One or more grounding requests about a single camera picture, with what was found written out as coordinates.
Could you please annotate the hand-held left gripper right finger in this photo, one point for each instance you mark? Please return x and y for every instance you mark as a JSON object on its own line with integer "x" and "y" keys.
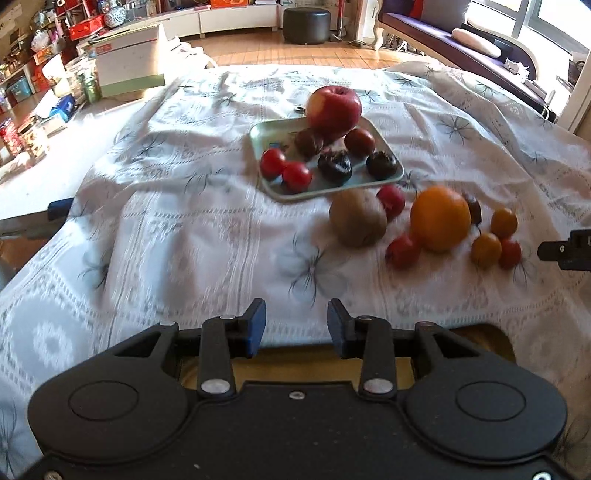
{"x": 335, "y": 330}

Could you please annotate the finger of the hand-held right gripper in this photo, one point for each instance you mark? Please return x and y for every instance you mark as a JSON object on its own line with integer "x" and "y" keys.
{"x": 554, "y": 250}

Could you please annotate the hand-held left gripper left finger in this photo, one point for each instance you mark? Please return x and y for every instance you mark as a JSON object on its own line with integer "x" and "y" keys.
{"x": 256, "y": 328}

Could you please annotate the red cherry tomato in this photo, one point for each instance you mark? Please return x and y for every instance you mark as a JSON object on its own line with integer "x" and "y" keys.
{"x": 510, "y": 253}
{"x": 273, "y": 162}
{"x": 297, "y": 177}
{"x": 402, "y": 251}

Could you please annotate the gold metal tray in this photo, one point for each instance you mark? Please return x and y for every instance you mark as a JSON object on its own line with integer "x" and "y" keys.
{"x": 300, "y": 364}

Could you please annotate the yellow cherry tomato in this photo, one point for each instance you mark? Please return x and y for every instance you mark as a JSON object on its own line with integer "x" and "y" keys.
{"x": 485, "y": 249}
{"x": 503, "y": 222}

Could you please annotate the dark purple cherry tomato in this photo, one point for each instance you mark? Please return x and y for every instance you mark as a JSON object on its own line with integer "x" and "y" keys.
{"x": 474, "y": 210}

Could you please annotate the brown kiwi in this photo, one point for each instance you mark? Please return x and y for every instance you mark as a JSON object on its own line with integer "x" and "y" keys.
{"x": 358, "y": 217}

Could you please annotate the orange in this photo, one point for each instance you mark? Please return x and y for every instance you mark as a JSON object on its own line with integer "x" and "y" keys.
{"x": 440, "y": 218}

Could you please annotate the pinkish red radish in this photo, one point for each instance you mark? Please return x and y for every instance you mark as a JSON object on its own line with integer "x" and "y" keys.
{"x": 392, "y": 201}

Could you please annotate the white floral lace tablecloth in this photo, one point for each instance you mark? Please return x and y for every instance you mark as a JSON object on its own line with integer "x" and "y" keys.
{"x": 184, "y": 230}

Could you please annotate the light green tray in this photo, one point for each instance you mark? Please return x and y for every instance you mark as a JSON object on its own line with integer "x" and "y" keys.
{"x": 323, "y": 188}

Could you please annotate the dark wrinkled fruit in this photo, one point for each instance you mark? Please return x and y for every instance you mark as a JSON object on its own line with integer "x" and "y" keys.
{"x": 334, "y": 167}
{"x": 383, "y": 165}

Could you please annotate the dark brown tomato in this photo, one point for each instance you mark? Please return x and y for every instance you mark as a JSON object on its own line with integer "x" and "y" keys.
{"x": 308, "y": 143}

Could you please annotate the dark red tomato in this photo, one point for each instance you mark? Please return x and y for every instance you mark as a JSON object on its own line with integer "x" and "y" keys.
{"x": 360, "y": 142}

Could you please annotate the red apple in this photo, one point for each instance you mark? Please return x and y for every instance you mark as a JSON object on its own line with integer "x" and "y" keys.
{"x": 333, "y": 112}

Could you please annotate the white pillow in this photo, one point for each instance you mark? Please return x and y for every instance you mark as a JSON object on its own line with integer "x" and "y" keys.
{"x": 475, "y": 42}

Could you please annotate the purple chaise sofa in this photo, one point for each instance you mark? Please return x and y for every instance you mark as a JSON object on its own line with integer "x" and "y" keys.
{"x": 434, "y": 39}

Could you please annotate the grey cushion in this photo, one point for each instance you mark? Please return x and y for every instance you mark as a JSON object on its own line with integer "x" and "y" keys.
{"x": 443, "y": 11}

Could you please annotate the red cushion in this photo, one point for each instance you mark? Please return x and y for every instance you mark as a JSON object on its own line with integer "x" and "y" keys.
{"x": 417, "y": 7}

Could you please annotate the glass jar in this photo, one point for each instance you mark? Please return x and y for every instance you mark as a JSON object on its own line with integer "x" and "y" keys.
{"x": 34, "y": 138}

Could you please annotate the blue tissue pack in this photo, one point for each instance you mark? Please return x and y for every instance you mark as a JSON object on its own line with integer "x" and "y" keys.
{"x": 62, "y": 110}

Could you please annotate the green can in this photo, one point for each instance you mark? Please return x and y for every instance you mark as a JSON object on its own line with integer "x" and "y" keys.
{"x": 91, "y": 86}

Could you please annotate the white and green box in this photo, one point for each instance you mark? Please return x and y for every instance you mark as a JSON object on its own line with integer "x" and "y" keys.
{"x": 131, "y": 60}

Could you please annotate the black round ottoman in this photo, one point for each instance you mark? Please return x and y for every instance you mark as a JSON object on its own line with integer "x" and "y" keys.
{"x": 306, "y": 25}

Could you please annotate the white low cabinet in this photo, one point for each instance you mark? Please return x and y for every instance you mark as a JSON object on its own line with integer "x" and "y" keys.
{"x": 231, "y": 18}

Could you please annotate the red tin can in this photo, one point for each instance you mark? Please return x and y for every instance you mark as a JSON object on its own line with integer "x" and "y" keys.
{"x": 9, "y": 137}

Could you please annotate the blue and white vase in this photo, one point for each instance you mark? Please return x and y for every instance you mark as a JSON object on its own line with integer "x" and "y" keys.
{"x": 114, "y": 14}

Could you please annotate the cluttered storage shelf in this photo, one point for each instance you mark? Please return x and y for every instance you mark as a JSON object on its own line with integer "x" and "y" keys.
{"x": 27, "y": 69}

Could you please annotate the red gift box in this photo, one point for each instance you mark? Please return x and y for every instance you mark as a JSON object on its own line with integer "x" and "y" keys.
{"x": 87, "y": 26}

